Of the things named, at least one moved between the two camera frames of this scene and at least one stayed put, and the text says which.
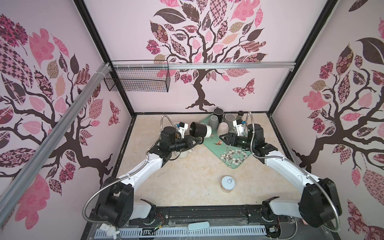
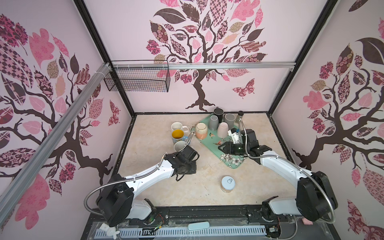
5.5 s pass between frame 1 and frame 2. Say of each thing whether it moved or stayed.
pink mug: stayed
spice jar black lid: stayed
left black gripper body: moved
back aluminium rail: stayed
